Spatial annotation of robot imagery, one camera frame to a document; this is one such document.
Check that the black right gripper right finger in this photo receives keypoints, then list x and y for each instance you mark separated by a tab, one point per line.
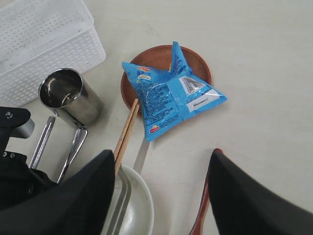
242	206

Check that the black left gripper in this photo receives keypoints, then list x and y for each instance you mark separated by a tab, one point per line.
18	182

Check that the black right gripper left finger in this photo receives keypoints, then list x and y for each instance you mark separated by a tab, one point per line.
77	206

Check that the white ceramic bowl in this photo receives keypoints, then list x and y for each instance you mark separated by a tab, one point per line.
131	211

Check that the wooden handled metal scoop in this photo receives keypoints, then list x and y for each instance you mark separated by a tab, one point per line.
205	201

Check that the wooden chopstick back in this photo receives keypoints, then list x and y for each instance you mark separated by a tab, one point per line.
124	146

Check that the wooden chopstick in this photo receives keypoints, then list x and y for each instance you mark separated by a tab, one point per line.
132	114
124	146

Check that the silver table knife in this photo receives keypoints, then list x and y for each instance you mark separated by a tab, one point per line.
42	143

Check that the silver fork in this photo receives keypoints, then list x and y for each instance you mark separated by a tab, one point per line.
78	141

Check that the stainless steel cup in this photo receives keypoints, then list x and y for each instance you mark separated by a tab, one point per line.
69	97

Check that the blue snack bag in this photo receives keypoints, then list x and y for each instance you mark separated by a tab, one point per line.
168	97

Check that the brown round plate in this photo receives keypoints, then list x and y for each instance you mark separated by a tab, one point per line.
160	57

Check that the white perforated plastic basket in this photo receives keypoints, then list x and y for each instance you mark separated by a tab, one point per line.
40	36

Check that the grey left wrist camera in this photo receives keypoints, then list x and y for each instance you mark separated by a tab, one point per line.
16	122

